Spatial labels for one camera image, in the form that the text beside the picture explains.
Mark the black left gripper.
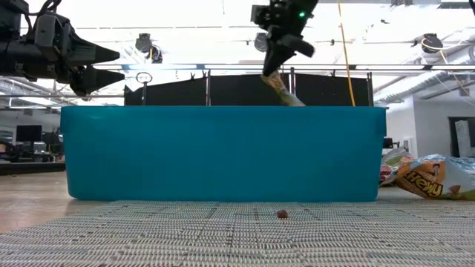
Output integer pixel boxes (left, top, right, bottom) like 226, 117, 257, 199
14, 13, 125, 96

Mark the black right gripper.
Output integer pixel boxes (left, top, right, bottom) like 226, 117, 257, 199
262, 0, 319, 77

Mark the silver brown granola bar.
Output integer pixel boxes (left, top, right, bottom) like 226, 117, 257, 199
259, 70, 306, 108

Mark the light blue granola bar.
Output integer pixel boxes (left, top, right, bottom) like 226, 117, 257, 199
394, 154, 475, 202

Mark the black partition panel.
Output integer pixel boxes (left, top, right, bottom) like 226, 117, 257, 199
124, 73, 372, 108

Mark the long horizontal ceiling beam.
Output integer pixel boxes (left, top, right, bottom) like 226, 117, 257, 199
92, 62, 475, 72

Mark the black computer monitor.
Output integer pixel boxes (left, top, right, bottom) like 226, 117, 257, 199
15, 125, 43, 143

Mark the blue plastic bin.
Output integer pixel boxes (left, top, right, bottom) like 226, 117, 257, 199
59, 105, 387, 203

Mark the grey mesh mat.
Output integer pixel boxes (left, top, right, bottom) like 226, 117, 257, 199
0, 187, 475, 267

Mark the black ring on post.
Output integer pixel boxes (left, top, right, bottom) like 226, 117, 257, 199
135, 71, 154, 108

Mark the yellow hanging cable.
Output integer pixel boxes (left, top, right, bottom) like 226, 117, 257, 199
336, 0, 356, 108

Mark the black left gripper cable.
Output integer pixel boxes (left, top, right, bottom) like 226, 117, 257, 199
20, 0, 63, 36

